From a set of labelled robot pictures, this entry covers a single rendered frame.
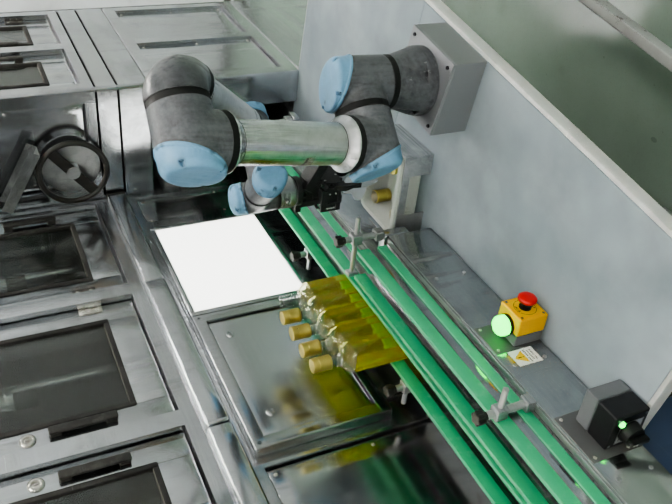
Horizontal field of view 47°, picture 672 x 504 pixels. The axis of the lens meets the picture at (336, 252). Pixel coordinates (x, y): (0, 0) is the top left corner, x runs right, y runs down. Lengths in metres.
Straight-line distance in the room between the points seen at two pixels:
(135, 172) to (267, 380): 0.96
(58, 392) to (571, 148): 1.26
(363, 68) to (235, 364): 0.77
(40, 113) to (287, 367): 1.07
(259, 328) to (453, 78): 0.80
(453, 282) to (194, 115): 0.74
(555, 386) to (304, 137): 0.68
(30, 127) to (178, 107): 1.16
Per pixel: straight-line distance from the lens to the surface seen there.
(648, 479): 1.49
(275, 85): 2.57
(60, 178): 2.51
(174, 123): 1.33
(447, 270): 1.81
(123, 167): 2.54
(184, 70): 1.38
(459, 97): 1.71
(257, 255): 2.26
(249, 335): 1.99
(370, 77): 1.62
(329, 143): 1.50
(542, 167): 1.58
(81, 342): 2.06
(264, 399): 1.83
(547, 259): 1.61
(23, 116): 2.44
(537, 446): 1.49
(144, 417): 1.86
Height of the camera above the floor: 1.75
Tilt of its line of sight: 23 degrees down
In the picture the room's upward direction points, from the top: 101 degrees counter-clockwise
